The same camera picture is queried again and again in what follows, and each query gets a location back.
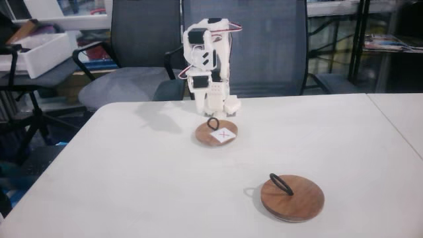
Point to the white shelf board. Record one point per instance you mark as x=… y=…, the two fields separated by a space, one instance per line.
x=82 y=21

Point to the white foam box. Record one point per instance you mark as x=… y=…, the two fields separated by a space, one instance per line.
x=49 y=56

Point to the gray padded chair seat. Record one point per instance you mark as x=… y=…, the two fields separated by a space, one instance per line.
x=333 y=82

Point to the gray office chair with armrests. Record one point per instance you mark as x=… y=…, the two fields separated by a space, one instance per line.
x=142 y=33

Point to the brown cardboard piece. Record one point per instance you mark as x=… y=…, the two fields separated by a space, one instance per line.
x=23 y=31

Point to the black metal rack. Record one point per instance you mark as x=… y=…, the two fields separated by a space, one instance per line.
x=358 y=33

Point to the wooden lid with red cross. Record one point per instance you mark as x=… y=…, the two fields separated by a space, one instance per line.
x=206 y=135

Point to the gray chair with black frame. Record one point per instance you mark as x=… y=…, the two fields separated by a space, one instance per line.
x=36 y=115

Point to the gray mesh back office chair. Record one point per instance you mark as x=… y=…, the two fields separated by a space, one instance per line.
x=264 y=49

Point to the stack of magazines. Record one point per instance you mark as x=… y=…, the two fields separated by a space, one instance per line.
x=393 y=43

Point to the plain wooden lid black loop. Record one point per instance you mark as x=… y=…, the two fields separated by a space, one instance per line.
x=297 y=201

